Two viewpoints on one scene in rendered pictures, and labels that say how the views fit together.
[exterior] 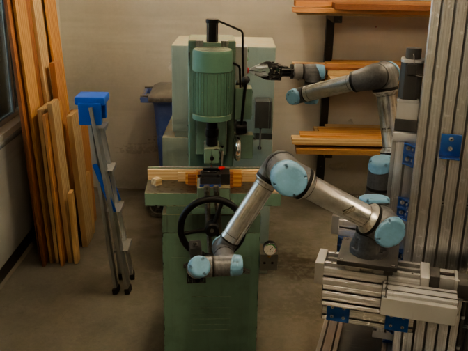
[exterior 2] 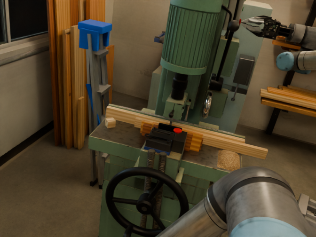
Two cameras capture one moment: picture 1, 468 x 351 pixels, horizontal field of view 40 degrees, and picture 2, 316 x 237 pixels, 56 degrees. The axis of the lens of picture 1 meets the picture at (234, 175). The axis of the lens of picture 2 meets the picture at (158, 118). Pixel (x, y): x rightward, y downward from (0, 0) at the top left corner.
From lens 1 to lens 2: 176 cm
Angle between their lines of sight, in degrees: 13
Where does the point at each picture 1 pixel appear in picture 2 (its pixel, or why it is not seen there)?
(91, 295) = (74, 182)
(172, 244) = not seen: hidden behind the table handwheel
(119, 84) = (147, 27)
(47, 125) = (68, 43)
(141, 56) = (165, 9)
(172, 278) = (108, 221)
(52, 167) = (68, 77)
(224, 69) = (209, 8)
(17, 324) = (6, 195)
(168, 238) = not seen: hidden behind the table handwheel
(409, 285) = not seen: outside the picture
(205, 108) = (174, 54)
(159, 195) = (103, 141)
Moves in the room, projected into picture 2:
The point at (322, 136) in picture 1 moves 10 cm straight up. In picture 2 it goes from (284, 95) to (288, 85)
